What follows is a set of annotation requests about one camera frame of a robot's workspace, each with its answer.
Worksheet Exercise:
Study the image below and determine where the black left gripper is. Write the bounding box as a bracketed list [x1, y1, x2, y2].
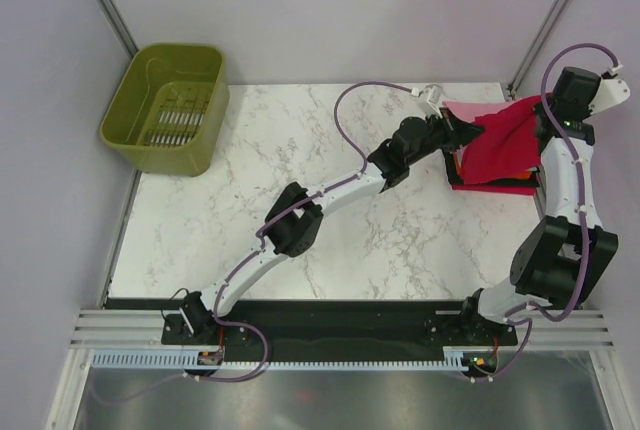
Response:
[407, 109, 485, 168]

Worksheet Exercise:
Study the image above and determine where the pink folded t shirt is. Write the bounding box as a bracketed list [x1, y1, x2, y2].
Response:
[442, 99, 509, 161]

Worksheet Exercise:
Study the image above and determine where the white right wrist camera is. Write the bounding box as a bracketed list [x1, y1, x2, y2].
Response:
[589, 64, 631, 115]

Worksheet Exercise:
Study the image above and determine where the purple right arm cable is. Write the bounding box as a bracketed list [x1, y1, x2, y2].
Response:
[457, 42, 619, 384]

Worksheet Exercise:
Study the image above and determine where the olive green plastic basket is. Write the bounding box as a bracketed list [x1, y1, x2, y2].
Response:
[99, 43, 230, 177]

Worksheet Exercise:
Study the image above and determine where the red t shirt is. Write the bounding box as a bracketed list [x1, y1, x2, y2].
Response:
[460, 96, 541, 184]

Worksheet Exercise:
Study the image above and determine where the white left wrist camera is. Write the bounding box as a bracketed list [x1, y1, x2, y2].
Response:
[411, 84, 443, 118]

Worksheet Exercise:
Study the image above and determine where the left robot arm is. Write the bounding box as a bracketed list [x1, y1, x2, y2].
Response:
[179, 112, 484, 343]

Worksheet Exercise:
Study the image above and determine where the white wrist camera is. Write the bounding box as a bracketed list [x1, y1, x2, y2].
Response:
[411, 84, 443, 118]
[589, 64, 631, 115]

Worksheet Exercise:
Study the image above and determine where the magenta folded t shirt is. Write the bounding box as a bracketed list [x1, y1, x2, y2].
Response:
[451, 184, 536, 197]

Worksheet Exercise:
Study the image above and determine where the aluminium front rail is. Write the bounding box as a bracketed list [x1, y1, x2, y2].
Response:
[71, 310, 614, 351]

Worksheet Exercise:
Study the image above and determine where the aluminium frame post right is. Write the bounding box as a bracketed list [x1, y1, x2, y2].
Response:
[501, 0, 571, 100]

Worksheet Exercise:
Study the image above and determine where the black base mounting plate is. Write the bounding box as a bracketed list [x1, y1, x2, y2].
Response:
[102, 298, 581, 364]

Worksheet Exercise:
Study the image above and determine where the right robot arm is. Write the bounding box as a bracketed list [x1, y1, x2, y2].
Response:
[457, 67, 630, 344]

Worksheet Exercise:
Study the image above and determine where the white slotted cable duct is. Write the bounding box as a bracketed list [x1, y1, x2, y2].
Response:
[91, 347, 499, 372]

